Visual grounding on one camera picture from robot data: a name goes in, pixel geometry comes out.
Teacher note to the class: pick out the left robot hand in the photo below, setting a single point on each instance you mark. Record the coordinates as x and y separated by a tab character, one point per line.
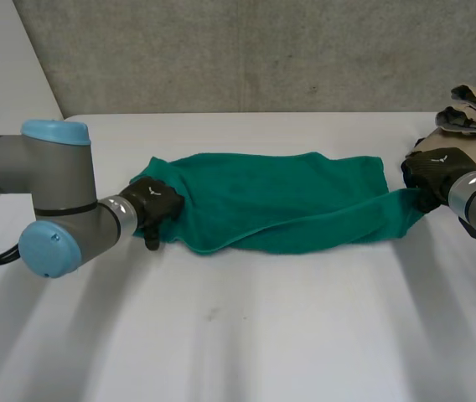
158	201

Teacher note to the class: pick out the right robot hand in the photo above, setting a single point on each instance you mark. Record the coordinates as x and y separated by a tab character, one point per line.
430	173

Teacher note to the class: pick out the teal towel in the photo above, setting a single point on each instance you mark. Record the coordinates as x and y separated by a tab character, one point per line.
271	201

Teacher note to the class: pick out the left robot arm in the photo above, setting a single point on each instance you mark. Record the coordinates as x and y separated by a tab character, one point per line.
49	197

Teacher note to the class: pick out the beige shorts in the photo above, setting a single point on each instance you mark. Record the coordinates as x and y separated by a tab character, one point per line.
470	125

